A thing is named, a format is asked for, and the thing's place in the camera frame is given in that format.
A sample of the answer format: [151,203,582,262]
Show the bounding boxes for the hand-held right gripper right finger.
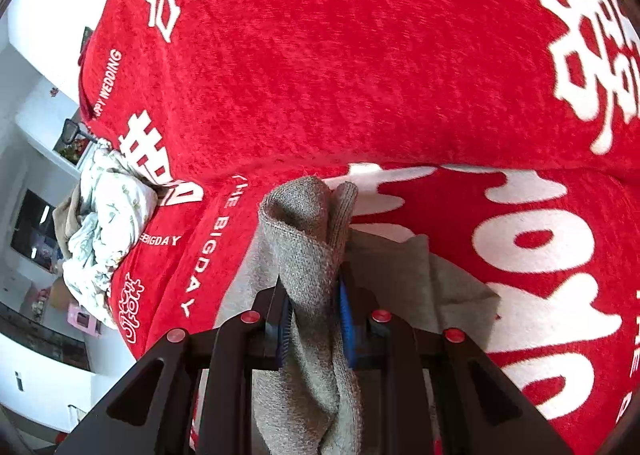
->
[337,276,576,455]

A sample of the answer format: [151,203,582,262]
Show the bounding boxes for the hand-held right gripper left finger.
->
[55,280,296,455]

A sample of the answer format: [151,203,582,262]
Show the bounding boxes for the grey knit garment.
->
[217,176,502,455]

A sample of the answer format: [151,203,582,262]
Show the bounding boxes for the white printed crumpled clothes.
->
[62,137,162,331]

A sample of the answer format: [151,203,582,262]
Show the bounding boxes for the pink box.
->
[67,302,104,337]

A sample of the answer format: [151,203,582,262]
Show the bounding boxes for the tan cloth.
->
[52,184,85,262]

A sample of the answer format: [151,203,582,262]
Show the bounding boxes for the red printed sofa cover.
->
[77,0,640,455]

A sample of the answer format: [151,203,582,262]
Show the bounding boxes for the dark television screen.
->
[10,189,57,267]

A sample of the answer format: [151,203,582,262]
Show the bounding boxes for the black desk mirror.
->
[60,118,101,146]

